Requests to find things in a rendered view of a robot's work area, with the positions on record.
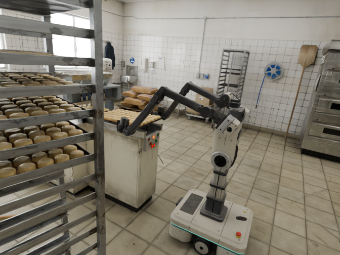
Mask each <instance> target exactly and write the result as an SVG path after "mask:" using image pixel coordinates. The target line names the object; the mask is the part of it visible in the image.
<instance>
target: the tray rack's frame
mask: <svg viewBox="0 0 340 255"><path fill-rule="evenodd" d="M224 51H228V52H233V55H232V61H231V67H230V73H229V80H228V86H227V92H228V88H229V82H230V76H231V70H232V64H233V58H234V52H237V53H244V55H243V60H242V66H241V71H240V77H239V83H238V89H237V94H236V97H238V92H239V86H240V81H241V76H242V70H243V64H244V59H245V53H246V52H247V53H250V52H249V51H247V50H237V49H223V51H222V58H221V64H220V71H219V78H218V85H217V91H216V95H218V88H219V80H220V76H221V68H222V62H223V61H222V60H223V54H224ZM211 123H212V124H213V127H214V125H216V124H215V123H214V120H213V119H212V122H211Z"/></svg>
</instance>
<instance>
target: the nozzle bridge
mask: <svg viewBox="0 0 340 255"><path fill-rule="evenodd" d="M107 91H108V93H107ZM103 92H105V94H107V95H106V96H105V98H104V101H106V102H105V108H108V109H112V110H114V99H120V85H116V84H110V83H108V85H106V86H103ZM86 94H87V96H88V97H89V93H85V98H84V94H68V95H58V96H59V97H60V98H62V99H64V100H67V101H69V102H71V103H73V104H75V105H83V104H89V103H92V100H91V99H90V97H89V98H88V100H87V101H86ZM81 95H82V97H83V98H84V99H83V101H82V102H81V100H80V97H81Z"/></svg>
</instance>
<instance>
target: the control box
mask: <svg viewBox="0 0 340 255"><path fill-rule="evenodd" d="M158 133H159V136H160V131H155V132H153V133H151V134H149V135H147V136H146V138H145V139H144V144H143V151H145V152H146V151H148V150H150V149H151V148H152V145H153V147H154V144H155V146H156V145H158V144H159V136H157V134H158ZM153 136H155V137H154V139H153ZM149 138H150V141H148V139H149ZM156 139H157V142H155V140H156ZM150 142H152V145H150Z"/></svg>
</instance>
